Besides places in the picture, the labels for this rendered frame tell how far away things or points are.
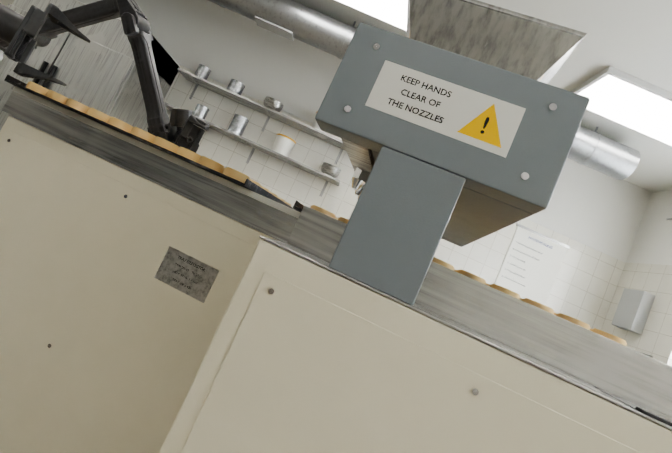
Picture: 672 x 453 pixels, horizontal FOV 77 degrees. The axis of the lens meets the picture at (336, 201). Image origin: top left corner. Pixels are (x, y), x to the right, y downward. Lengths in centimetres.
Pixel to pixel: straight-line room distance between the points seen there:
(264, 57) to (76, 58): 197
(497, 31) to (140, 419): 90
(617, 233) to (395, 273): 546
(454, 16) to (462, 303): 46
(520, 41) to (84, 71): 452
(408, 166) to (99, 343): 66
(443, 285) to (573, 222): 501
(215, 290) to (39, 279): 36
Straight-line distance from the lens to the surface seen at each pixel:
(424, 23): 78
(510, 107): 62
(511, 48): 77
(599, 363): 78
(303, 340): 58
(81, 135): 103
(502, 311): 73
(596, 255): 581
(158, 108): 156
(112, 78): 481
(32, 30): 98
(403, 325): 56
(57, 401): 100
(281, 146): 481
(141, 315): 89
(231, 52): 556
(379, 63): 63
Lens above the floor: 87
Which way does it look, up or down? 6 degrees up
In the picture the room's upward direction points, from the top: 24 degrees clockwise
